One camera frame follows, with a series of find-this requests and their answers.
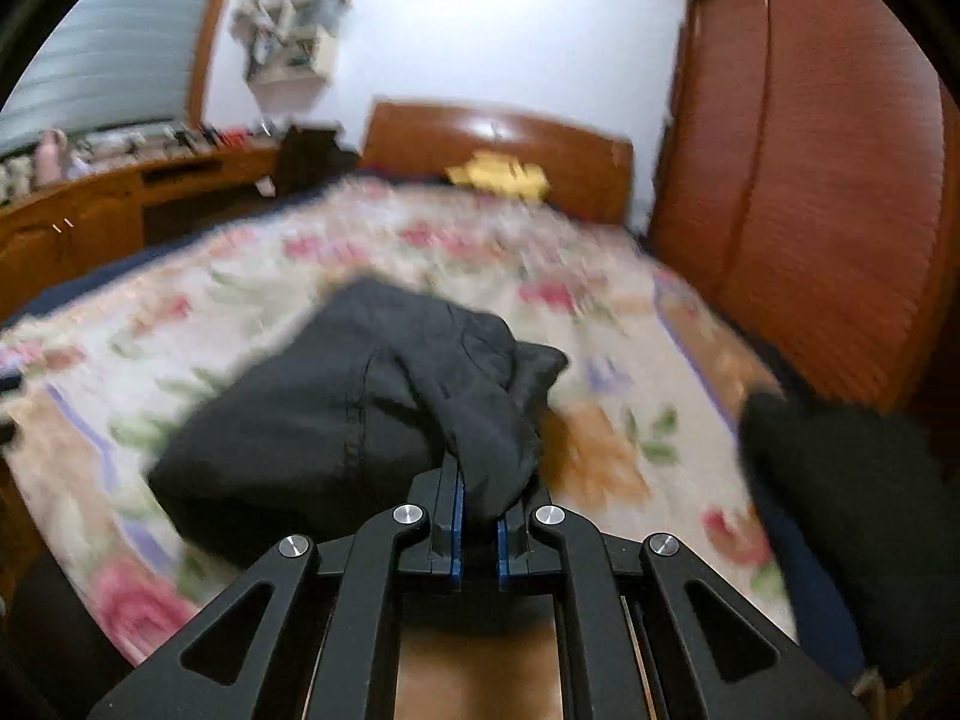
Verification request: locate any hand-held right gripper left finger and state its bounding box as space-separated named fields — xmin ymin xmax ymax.
xmin=86 ymin=454 xmax=467 ymax=720

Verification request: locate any yellow plush toy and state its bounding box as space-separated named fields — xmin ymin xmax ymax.
xmin=444 ymin=152 xmax=548 ymax=202

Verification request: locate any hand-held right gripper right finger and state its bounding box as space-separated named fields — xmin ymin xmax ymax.
xmin=496 ymin=476 xmax=871 ymax=720

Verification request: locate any dark brown chair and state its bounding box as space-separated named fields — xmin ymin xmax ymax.
xmin=259 ymin=124 xmax=361 ymax=200

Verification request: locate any wooden headboard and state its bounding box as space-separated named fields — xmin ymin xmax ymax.
xmin=360 ymin=97 xmax=635 ymax=226

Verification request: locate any floral blanket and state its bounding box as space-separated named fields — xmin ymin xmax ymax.
xmin=0 ymin=180 xmax=800 ymax=665

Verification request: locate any black jacket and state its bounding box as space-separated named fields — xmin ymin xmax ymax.
xmin=146 ymin=276 xmax=571 ymax=571

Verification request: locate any wooden desk with cabinets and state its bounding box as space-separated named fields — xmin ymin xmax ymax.
xmin=0 ymin=142 xmax=282 ymax=316

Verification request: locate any dark cloth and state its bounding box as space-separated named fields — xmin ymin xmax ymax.
xmin=739 ymin=390 xmax=960 ymax=691

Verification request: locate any grey window blind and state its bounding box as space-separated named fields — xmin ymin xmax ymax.
xmin=0 ymin=0 xmax=230 ymax=158

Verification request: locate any wooden louvered wardrobe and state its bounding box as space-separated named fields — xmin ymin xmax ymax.
xmin=649 ymin=0 xmax=960 ymax=421

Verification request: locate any pink bottle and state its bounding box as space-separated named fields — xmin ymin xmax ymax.
xmin=37 ymin=127 xmax=65 ymax=185

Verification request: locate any white wall shelf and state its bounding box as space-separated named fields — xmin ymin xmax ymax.
xmin=232 ymin=0 xmax=353 ymax=87

